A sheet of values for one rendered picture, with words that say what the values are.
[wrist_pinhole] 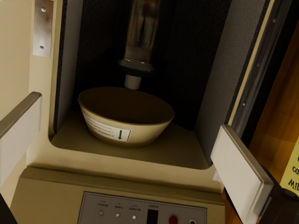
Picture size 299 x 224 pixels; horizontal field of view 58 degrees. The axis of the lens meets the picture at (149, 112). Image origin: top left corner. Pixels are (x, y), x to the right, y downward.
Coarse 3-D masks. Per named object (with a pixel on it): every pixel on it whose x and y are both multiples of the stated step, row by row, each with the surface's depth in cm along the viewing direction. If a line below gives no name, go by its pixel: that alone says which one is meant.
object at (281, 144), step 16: (288, 48) 32; (288, 64) 32; (288, 80) 31; (272, 96) 34; (288, 96) 31; (272, 112) 33; (288, 112) 31; (256, 128) 36; (272, 128) 33; (288, 128) 30; (256, 144) 36; (272, 144) 33; (288, 144) 30; (272, 160) 32; (288, 160) 30; (288, 176) 30
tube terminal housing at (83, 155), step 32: (32, 0) 33; (32, 32) 34; (32, 64) 36; (64, 128) 46; (32, 160) 41; (64, 160) 42; (96, 160) 42; (128, 160) 42; (160, 160) 43; (192, 160) 45
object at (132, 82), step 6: (114, 66) 44; (126, 72) 43; (132, 72) 43; (138, 72) 43; (144, 72) 43; (150, 72) 43; (126, 78) 47; (132, 78) 46; (138, 78) 46; (126, 84) 47; (132, 84) 46; (138, 84) 47
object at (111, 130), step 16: (80, 96) 47; (96, 96) 53; (112, 96) 56; (128, 96) 57; (144, 96) 56; (96, 112) 53; (112, 112) 56; (128, 112) 57; (144, 112) 56; (160, 112) 53; (96, 128) 44; (112, 128) 42; (128, 128) 42; (144, 128) 42; (160, 128) 45; (128, 144) 45; (144, 144) 46
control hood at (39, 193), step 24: (24, 168) 41; (24, 192) 39; (48, 192) 39; (72, 192) 40; (96, 192) 40; (120, 192) 41; (144, 192) 42; (168, 192) 43; (192, 192) 44; (24, 216) 38; (48, 216) 38; (72, 216) 39; (216, 216) 42
